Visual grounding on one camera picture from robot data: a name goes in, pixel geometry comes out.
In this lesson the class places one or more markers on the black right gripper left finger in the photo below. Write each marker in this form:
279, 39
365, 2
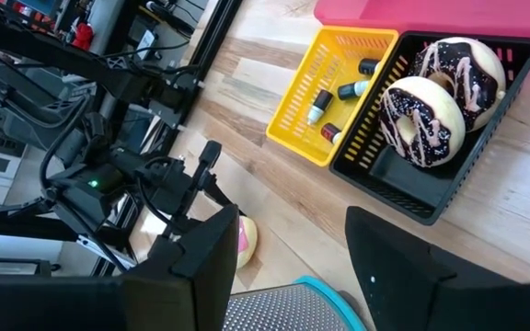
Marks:
191, 285

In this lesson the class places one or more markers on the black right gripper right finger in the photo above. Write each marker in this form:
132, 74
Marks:
394, 276

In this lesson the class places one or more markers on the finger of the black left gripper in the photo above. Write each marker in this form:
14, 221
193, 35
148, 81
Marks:
219, 192
210, 158

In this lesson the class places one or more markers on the blue ink dropper bottle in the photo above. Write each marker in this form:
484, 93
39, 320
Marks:
352, 89

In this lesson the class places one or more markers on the chocolate frosted toy donut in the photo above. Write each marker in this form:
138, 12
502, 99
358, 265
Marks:
440, 119
472, 78

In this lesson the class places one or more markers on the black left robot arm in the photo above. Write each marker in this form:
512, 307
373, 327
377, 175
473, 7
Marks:
85, 193

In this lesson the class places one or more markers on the pink frosted toy donut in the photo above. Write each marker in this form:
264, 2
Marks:
246, 241

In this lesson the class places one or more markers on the black plastic basket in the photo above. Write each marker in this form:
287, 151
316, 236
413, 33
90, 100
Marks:
403, 188

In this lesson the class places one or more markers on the teal grey toy toaster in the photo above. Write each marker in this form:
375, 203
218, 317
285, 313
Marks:
283, 308

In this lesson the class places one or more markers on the yellow plastic basket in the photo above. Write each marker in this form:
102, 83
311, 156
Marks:
302, 124

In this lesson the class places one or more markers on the red ink dropper bottle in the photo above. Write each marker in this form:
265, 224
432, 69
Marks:
330, 132

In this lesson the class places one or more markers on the red small object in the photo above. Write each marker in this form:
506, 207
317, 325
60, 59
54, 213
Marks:
83, 36

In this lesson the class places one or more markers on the red plastic bin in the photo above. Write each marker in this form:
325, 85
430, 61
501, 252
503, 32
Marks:
430, 18

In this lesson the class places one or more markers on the black aluminium table frame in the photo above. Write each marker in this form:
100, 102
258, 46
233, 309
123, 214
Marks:
214, 37

